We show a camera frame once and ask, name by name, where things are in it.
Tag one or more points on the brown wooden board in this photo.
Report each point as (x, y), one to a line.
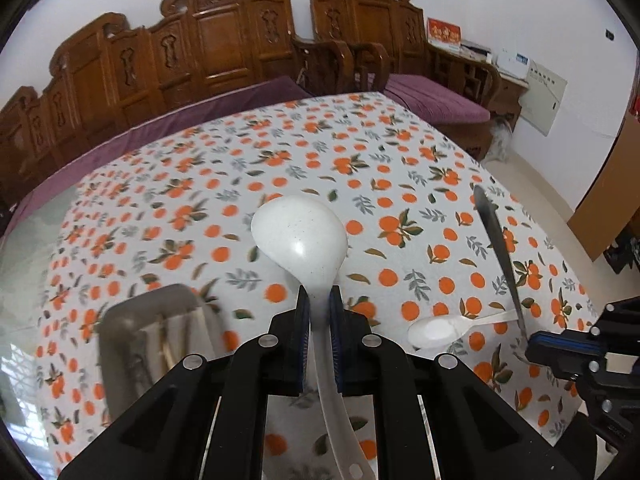
(610, 195)

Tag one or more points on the carved wooden bench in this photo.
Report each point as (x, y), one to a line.
(175, 60)

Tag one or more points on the orange print tablecloth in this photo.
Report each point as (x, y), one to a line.
(350, 170)

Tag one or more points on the large white ladle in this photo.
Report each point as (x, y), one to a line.
(300, 235)

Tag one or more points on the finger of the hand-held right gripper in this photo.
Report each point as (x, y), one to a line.
(560, 341)
(560, 362)

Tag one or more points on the purple armchair cushion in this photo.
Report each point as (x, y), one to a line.
(435, 102)

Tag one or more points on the large metal spoon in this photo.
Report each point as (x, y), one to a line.
(500, 250)

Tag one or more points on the white fluffy bundle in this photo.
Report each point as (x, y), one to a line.
(500, 140)

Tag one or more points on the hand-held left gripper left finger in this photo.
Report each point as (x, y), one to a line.
(302, 320)

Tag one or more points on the carved wooden armchair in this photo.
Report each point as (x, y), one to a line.
(370, 15)

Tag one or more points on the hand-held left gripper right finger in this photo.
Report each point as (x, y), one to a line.
(336, 325)

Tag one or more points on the long purple bench cushion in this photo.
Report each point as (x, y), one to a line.
(150, 130)

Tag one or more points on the white wall panel box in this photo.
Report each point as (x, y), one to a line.
(545, 95)

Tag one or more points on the wooden side table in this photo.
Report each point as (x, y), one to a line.
(505, 95)

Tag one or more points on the white box with blue label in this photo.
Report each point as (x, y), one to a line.
(514, 62)

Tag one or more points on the red desk calendar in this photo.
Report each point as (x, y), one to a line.
(444, 31)

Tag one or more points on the rectangular metal tray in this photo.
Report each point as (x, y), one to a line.
(125, 340)

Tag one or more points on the small white spoon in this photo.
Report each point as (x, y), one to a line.
(432, 334)

